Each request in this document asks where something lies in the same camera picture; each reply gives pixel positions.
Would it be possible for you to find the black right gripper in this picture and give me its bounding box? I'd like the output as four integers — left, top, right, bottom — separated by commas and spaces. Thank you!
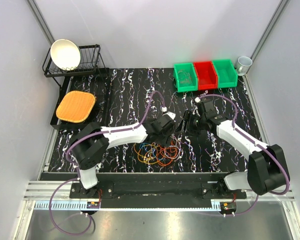
175, 110, 206, 138

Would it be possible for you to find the orange thin cable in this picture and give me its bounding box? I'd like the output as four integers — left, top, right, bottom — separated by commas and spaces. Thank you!
153, 142, 180, 168

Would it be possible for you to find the pink thin cable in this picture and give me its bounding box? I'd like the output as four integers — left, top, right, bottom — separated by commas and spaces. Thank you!
177, 68, 194, 87

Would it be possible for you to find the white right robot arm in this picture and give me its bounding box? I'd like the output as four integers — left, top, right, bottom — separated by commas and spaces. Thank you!
177, 99, 290, 199

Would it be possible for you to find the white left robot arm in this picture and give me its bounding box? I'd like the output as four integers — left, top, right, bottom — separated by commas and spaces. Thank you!
67, 111, 176, 198

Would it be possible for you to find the left green plastic bin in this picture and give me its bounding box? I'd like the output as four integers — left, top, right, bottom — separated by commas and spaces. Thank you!
173, 62, 198, 93

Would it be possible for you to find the green plastic bin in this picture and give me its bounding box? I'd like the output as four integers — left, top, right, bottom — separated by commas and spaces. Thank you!
173, 62, 198, 93
212, 59, 238, 89

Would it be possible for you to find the red plastic bin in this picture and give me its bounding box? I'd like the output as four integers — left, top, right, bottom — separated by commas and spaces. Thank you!
193, 61, 218, 91

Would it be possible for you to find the black marble pattern mat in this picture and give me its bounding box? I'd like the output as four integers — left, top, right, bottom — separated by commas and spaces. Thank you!
47, 67, 263, 174

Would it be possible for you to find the right green plastic bin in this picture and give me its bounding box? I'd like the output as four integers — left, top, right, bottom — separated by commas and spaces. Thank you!
212, 59, 238, 89

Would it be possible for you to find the light blue mug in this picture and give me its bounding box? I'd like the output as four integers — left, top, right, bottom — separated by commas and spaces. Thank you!
236, 56, 253, 76

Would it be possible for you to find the orange woven basket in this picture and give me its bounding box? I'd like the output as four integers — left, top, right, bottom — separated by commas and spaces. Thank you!
55, 90, 97, 124

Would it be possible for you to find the white bowl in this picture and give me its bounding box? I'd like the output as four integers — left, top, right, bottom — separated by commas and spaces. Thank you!
50, 39, 81, 71

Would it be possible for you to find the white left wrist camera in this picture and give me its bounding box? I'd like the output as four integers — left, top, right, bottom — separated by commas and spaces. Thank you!
161, 107, 176, 121

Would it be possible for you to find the white thin cable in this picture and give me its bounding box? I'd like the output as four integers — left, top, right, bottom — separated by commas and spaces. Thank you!
162, 136, 182, 161

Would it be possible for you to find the blue thin cable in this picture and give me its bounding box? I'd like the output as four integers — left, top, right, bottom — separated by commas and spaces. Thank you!
139, 142, 161, 161

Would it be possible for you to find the yellow thin cable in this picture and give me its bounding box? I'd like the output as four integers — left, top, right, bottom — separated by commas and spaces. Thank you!
133, 142, 163, 165

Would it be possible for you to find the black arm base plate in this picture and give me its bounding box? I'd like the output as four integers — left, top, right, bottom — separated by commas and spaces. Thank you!
69, 173, 247, 210

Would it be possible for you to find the black wire dish rack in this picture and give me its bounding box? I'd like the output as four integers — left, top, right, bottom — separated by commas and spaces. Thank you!
42, 44, 111, 130

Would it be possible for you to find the white slotted cable duct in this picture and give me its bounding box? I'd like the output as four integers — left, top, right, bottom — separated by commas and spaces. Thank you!
34, 200, 101, 211

